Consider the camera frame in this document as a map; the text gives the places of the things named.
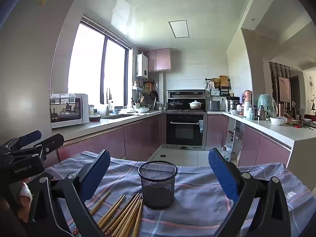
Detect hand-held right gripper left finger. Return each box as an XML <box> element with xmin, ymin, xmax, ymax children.
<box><xmin>27</xmin><ymin>149</ymin><xmax>111</xmax><ymax>237</ymax></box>

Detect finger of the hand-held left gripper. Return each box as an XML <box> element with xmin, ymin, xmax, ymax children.
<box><xmin>5</xmin><ymin>133</ymin><xmax>65</xmax><ymax>162</ymax></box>
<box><xmin>0</xmin><ymin>130</ymin><xmax>42</xmax><ymax>153</ymax></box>

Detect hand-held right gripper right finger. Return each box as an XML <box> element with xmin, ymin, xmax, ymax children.
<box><xmin>208</xmin><ymin>148</ymin><xmax>292</xmax><ymax>237</ymax></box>

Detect bunch of wooden chopsticks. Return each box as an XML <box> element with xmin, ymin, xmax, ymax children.
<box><xmin>71</xmin><ymin>190</ymin><xmax>144</xmax><ymax>237</ymax></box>

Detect black mesh holder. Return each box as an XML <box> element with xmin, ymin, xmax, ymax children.
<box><xmin>138</xmin><ymin>161</ymin><xmax>178</xmax><ymax>209</ymax></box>

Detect person's left hand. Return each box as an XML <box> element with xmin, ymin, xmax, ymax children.
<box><xmin>18</xmin><ymin>177</ymin><xmax>34</xmax><ymax>210</ymax></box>

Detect white kitchen countertop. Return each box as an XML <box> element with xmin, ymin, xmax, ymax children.
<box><xmin>51</xmin><ymin>109</ymin><xmax>316</xmax><ymax>149</ymax></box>

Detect white countertop oven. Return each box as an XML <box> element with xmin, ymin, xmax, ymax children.
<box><xmin>50</xmin><ymin>93</ymin><xmax>90</xmax><ymax>129</ymax></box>

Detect blue plaid cloth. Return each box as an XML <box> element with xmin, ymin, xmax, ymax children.
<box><xmin>46</xmin><ymin>150</ymin><xmax>316</xmax><ymax>237</ymax></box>

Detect built-in black oven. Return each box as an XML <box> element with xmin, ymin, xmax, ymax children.
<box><xmin>165</xmin><ymin>111</ymin><xmax>208</xmax><ymax>150</ymax></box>

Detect pink base cabinets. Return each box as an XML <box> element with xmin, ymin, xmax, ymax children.
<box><xmin>57</xmin><ymin>114</ymin><xmax>292</xmax><ymax>168</ymax></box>

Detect kitchen sink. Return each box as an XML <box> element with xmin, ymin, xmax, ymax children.
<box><xmin>102</xmin><ymin>114</ymin><xmax>134</xmax><ymax>119</ymax></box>

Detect kitchen faucet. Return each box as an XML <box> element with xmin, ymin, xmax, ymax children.
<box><xmin>106</xmin><ymin>87</ymin><xmax>113</xmax><ymax>116</ymax></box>

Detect grey refrigerator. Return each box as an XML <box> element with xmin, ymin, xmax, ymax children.
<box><xmin>0</xmin><ymin>0</ymin><xmax>82</xmax><ymax>151</ymax></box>

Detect stainless steamer pot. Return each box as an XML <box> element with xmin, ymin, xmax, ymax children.
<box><xmin>226</xmin><ymin>96</ymin><xmax>241</xmax><ymax>111</ymax></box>

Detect black cooking pot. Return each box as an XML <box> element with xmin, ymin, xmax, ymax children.
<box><xmin>168</xmin><ymin>99</ymin><xmax>183</xmax><ymax>109</ymax></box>

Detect green plastic-covered appliance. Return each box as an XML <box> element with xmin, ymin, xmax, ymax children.
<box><xmin>257</xmin><ymin>94</ymin><xmax>278</xmax><ymax>118</ymax></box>

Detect kitchen window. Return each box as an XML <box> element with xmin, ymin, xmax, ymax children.
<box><xmin>68</xmin><ymin>15</ymin><xmax>132</xmax><ymax>105</ymax></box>

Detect range hood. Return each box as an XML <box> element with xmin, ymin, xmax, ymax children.
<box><xmin>166</xmin><ymin>89</ymin><xmax>206</xmax><ymax>99</ymax></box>

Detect white water heater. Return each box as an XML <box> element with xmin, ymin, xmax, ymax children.
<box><xmin>136</xmin><ymin>53</ymin><xmax>149</xmax><ymax>77</ymax></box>

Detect ceiling light panel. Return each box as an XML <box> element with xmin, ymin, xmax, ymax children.
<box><xmin>168</xmin><ymin>20</ymin><xmax>190</xmax><ymax>39</ymax></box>

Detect black wall rack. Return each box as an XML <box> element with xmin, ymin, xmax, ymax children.
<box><xmin>205</xmin><ymin>78</ymin><xmax>232</xmax><ymax>97</ymax></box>

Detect wall painting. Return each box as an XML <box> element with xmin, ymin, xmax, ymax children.
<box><xmin>278</xmin><ymin>76</ymin><xmax>291</xmax><ymax>103</ymax></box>

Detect pink wall cabinet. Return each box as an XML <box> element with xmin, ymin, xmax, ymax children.
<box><xmin>144</xmin><ymin>48</ymin><xmax>172</xmax><ymax>72</ymax></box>

